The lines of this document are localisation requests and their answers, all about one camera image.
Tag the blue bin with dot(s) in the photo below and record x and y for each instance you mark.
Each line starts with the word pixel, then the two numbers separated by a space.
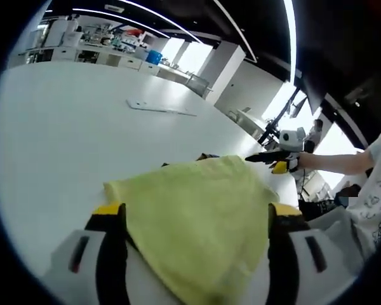
pixel 154 57

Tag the orange box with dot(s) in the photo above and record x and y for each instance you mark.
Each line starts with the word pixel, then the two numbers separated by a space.
pixel 135 31

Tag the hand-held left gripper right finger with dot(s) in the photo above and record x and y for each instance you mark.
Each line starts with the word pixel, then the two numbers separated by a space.
pixel 282 248

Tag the long ceiling light strip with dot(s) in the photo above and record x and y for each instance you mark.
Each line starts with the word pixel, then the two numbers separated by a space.
pixel 114 19
pixel 165 20

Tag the white wide pillar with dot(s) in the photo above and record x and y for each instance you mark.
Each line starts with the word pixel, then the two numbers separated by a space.
pixel 247 85

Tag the yellow black blue garment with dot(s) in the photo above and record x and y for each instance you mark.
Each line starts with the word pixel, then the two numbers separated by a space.
pixel 197 222

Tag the white cabinet row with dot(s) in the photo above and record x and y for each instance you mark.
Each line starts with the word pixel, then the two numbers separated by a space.
pixel 114 58

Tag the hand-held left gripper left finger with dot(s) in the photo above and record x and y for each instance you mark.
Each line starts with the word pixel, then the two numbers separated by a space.
pixel 111 248

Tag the person's white printed shirt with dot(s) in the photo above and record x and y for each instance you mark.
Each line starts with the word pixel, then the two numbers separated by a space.
pixel 378 197

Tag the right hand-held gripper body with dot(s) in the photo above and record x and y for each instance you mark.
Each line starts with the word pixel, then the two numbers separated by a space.
pixel 290 138

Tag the black hanging panel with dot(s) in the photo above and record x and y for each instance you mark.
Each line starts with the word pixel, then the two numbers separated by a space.
pixel 314 95

